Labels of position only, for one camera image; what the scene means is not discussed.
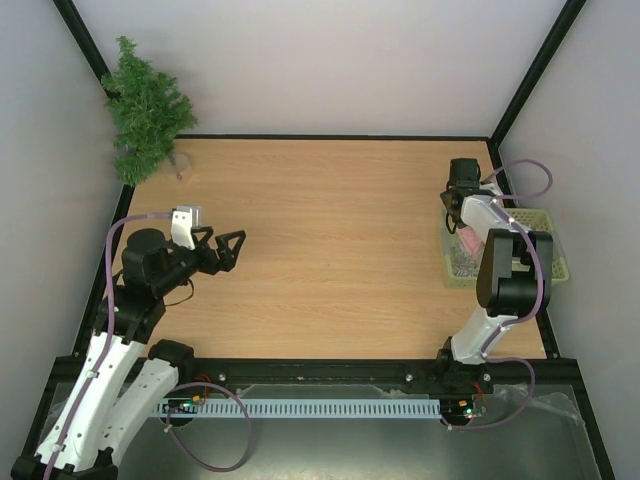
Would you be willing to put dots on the light blue slotted cable duct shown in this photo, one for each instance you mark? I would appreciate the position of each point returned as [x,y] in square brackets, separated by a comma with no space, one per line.
[226,408]

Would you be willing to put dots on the green perforated plastic basket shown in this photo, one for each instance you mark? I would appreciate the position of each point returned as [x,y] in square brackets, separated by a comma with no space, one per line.
[461,268]

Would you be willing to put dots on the black front mounting rail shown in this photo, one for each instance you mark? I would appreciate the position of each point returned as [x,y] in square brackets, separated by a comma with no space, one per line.
[376,372]

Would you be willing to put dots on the small green christmas tree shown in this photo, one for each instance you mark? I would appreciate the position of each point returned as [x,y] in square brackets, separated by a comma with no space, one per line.
[148,111]

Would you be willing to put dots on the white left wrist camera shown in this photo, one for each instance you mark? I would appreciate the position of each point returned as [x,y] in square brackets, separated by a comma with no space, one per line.
[184,220]

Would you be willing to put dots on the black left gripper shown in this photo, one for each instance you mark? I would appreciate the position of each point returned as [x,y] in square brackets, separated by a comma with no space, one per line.
[210,264]

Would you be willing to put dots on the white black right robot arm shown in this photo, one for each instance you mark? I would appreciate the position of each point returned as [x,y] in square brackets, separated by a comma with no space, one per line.
[504,298]

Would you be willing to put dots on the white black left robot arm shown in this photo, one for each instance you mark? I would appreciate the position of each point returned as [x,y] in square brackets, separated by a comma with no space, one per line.
[123,378]

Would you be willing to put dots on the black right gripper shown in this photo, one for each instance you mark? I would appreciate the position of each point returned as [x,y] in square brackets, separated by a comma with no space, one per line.
[451,201]

